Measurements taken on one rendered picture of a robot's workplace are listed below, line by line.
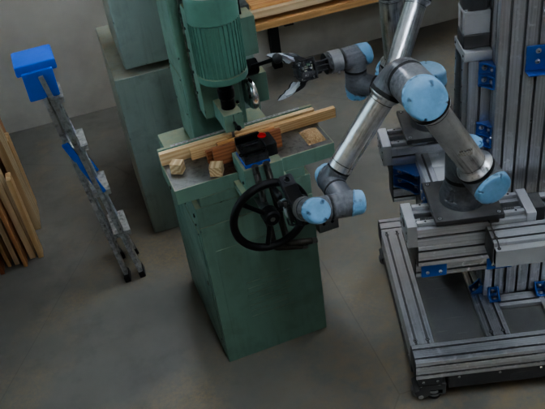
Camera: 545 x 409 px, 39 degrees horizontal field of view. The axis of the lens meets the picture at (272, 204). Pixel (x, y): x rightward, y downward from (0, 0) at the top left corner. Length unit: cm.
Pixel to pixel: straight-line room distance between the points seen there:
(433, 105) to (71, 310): 216
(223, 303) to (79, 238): 129
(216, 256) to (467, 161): 105
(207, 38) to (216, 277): 92
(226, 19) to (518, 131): 103
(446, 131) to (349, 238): 163
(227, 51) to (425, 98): 76
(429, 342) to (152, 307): 130
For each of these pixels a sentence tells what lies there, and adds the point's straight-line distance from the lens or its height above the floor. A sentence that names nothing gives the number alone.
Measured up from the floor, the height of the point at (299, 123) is 92.
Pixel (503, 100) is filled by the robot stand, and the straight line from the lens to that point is 265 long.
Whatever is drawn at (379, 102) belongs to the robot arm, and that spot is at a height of 128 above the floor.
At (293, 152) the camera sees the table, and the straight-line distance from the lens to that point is 279.
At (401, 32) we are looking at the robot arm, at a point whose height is 128.
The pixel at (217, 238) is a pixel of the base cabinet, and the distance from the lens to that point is 286.
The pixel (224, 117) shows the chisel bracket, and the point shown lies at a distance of 274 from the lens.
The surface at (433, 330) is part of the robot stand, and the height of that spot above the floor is 21.
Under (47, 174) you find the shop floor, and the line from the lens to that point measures 473.
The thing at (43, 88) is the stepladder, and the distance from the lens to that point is 324.
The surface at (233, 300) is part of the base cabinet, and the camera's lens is 307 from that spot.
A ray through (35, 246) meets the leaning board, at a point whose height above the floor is 8.
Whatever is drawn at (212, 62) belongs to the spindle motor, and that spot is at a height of 128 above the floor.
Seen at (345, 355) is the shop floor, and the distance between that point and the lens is 325.
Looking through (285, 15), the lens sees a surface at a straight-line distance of 476.
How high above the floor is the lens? 242
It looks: 37 degrees down
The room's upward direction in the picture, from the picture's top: 8 degrees counter-clockwise
